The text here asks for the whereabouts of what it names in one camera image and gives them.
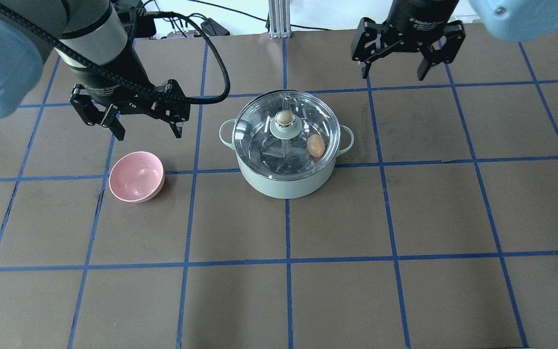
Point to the glass pot lid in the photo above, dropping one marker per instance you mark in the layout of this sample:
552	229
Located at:
270	135

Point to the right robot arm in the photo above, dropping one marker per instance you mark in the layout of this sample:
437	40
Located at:
516	20

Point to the pale green pot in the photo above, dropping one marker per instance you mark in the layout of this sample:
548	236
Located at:
287	189

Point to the aluminium frame post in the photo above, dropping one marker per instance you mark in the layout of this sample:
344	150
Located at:
279	25

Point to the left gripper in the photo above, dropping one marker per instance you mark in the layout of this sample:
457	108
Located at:
125	69

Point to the brown egg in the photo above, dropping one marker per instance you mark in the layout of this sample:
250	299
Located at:
316	146

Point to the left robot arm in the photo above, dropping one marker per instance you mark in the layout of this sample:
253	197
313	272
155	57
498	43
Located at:
102	31

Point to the pink bowl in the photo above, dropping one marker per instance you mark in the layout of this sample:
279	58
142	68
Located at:
137	177

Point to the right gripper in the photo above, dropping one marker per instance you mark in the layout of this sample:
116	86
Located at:
415	14

